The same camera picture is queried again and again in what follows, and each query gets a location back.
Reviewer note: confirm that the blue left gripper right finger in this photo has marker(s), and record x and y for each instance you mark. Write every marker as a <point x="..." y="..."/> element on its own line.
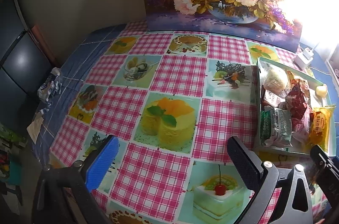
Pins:
<point x="246" y="162"/>

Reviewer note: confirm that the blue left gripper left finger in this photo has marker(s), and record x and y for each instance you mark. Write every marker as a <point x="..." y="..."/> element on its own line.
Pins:
<point x="99" y="161"/>

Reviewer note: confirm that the yellow transparent snack packet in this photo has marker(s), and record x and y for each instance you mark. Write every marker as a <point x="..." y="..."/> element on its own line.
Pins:
<point x="320" y="127"/>

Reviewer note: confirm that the green silver small packet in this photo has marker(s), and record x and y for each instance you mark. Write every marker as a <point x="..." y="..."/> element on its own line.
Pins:
<point x="275" y="127"/>

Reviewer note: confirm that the red white milk biscuit packet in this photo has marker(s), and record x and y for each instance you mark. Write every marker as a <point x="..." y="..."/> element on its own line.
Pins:
<point x="296" y="102"/>

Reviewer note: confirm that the yellow jelly cup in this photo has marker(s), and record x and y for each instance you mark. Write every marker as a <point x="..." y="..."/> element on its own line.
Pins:
<point x="321" y="91"/>

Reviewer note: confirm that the clear round cake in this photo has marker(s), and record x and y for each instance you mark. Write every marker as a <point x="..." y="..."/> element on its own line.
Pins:
<point x="276" y="81"/>

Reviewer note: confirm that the pink snack packet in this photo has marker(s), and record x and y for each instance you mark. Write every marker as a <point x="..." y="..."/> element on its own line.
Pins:
<point x="301" y="128"/>

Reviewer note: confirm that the small red packet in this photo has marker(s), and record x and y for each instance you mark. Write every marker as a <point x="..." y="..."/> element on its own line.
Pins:
<point x="270" y="99"/>

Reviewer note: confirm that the orange cream snack packet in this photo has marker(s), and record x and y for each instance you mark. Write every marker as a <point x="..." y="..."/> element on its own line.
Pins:
<point x="297" y="80"/>

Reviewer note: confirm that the teal shallow box tray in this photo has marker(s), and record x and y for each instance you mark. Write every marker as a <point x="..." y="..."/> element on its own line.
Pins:
<point x="297" y="149"/>

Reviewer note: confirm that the pink checkered dessert tablecloth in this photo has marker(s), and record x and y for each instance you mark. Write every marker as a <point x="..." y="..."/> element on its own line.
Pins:
<point x="173" y="99"/>

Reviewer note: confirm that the blue cloth cover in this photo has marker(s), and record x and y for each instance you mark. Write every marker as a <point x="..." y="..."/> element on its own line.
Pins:
<point x="74" y="72"/>

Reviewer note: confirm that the white power strip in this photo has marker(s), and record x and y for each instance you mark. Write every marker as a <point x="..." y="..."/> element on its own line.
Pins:
<point x="304" y="58"/>

